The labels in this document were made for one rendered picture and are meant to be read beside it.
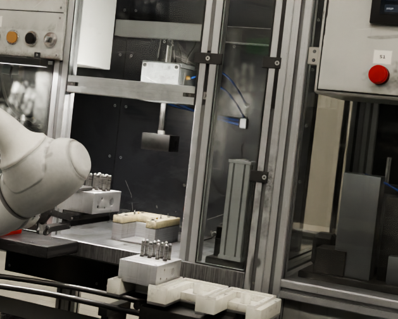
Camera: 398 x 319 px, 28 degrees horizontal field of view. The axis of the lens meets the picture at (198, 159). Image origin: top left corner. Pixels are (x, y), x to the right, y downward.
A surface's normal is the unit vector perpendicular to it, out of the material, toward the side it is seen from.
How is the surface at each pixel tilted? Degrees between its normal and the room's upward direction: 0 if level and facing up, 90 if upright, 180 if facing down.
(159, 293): 90
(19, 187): 110
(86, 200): 90
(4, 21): 90
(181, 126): 90
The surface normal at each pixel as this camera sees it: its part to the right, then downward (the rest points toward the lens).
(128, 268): -0.40, 0.00
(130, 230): 0.91, 0.12
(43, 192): -0.07, 0.52
